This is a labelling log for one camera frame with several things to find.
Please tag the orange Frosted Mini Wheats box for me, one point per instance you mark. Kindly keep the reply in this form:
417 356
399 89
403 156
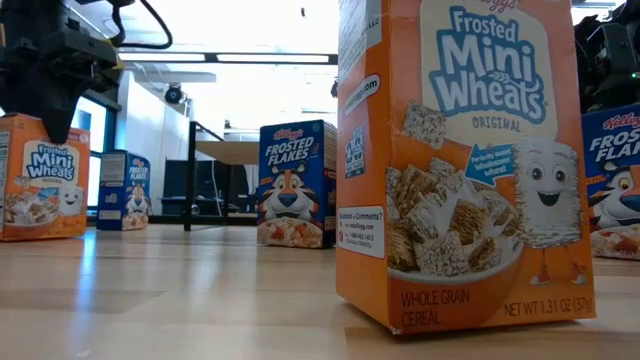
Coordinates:
55 200
450 200

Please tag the wooden shelf with black frame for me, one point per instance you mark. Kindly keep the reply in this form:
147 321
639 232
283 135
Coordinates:
190 175

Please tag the blue Frosted Flakes box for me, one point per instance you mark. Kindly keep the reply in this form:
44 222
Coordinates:
295 190
615 190
125 200

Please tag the long ceiling light fixture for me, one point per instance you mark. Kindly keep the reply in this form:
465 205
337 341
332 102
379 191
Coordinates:
160 57

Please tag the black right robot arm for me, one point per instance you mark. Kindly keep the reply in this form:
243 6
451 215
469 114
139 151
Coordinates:
631 50

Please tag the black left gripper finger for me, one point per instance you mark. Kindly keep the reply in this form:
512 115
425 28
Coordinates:
56 125

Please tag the black round ceiling camera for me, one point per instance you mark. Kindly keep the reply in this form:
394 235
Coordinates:
173 94
334 89

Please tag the window with dark frame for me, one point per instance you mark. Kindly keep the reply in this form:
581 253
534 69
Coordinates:
92 120

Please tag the black aluminium table frame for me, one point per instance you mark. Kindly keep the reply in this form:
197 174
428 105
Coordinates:
170 219

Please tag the yellow tape tag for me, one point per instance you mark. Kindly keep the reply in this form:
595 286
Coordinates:
118 66

